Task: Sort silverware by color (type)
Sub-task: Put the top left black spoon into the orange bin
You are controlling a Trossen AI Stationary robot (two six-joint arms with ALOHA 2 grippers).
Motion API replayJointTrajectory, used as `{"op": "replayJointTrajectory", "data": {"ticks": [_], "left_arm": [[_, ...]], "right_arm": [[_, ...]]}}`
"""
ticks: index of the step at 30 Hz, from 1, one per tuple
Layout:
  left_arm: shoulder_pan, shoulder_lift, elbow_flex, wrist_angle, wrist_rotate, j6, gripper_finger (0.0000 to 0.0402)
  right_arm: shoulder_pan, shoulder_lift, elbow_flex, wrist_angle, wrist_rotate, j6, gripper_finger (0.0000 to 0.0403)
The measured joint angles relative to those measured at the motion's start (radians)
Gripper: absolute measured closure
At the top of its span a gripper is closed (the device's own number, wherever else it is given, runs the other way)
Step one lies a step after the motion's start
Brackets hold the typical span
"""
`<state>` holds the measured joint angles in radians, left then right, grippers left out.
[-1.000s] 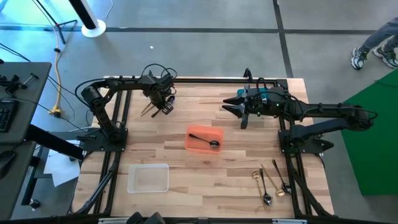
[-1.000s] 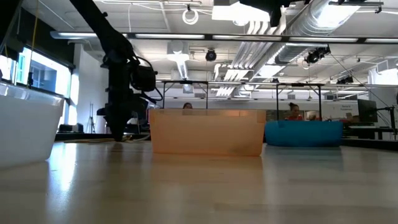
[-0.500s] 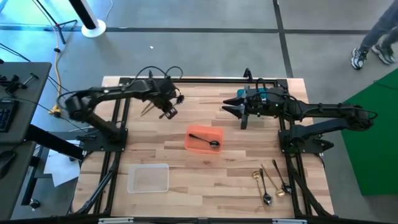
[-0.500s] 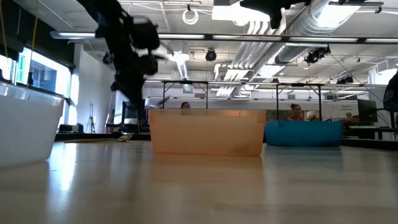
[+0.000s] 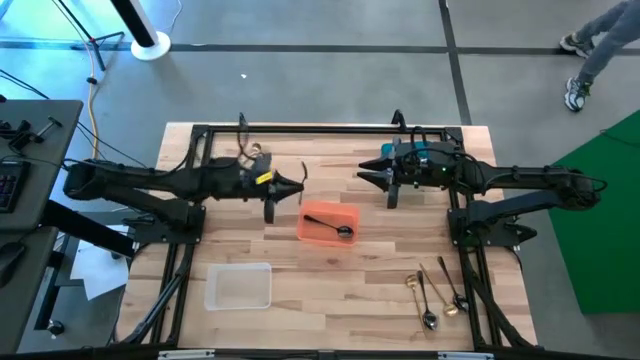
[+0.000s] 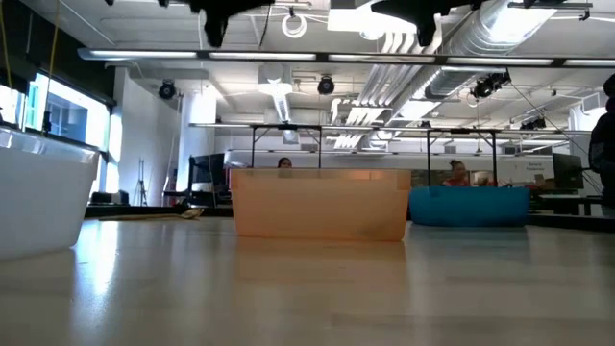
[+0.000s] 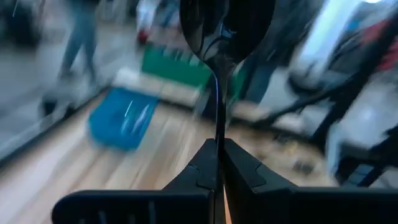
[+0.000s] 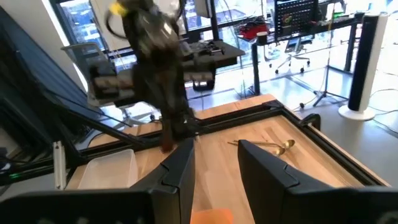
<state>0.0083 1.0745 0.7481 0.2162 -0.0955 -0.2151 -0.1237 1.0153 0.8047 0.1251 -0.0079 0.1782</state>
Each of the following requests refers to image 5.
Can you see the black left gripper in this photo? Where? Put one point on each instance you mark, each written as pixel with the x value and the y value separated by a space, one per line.
pixel 250 187

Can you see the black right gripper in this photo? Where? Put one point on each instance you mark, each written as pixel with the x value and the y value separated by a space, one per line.
pixel 430 172

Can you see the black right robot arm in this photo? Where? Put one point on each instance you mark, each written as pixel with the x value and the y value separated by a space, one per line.
pixel 525 175

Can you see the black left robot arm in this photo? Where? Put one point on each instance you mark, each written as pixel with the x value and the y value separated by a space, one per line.
pixel 150 182

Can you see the yellow tag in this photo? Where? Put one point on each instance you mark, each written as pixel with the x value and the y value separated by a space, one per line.
pixel 264 178

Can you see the blue plastic bin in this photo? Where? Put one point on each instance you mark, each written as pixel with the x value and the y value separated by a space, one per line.
pixel 387 148

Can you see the orange plastic bin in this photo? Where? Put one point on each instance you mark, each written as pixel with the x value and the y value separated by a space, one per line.
pixel 345 212

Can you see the clear plastic bin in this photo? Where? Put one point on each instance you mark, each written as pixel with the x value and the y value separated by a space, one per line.
pixel 240 287

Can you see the black pole white round base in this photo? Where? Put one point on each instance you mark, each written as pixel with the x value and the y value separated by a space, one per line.
pixel 150 47

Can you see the white paper sheets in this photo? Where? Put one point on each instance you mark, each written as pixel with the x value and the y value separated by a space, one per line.
pixel 100 275

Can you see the green floor mat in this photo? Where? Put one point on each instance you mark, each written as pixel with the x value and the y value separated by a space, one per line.
pixel 600 225

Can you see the black tripod stand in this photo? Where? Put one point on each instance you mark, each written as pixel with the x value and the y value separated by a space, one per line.
pixel 110 36

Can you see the grey side desk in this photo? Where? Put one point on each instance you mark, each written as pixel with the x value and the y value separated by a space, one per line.
pixel 45 165

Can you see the person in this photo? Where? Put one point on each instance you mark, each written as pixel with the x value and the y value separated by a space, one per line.
pixel 607 37

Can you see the black keyboard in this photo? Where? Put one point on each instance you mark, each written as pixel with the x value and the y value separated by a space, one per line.
pixel 12 185

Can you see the black computer mouse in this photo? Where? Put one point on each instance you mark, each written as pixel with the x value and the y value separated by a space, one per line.
pixel 10 260

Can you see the black aluminium table frame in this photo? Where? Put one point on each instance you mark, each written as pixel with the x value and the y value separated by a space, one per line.
pixel 325 129

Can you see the silver aluminium bracket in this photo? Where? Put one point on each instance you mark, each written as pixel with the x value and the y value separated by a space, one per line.
pixel 465 355
pixel 185 354

